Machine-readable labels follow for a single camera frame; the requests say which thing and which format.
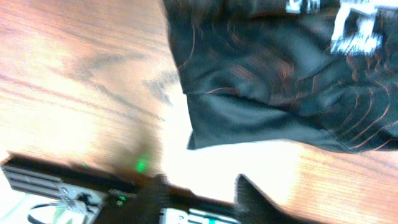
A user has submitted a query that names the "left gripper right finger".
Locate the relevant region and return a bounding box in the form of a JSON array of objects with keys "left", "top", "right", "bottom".
[{"left": 234, "top": 174, "right": 314, "bottom": 224}]

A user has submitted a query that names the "black patterned jersey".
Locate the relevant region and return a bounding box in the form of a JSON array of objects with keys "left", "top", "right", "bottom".
[{"left": 164, "top": 0, "right": 397, "bottom": 153}]

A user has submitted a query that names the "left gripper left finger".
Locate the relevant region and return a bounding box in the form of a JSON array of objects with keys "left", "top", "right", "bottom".
[{"left": 94, "top": 175, "right": 169, "bottom": 224}]

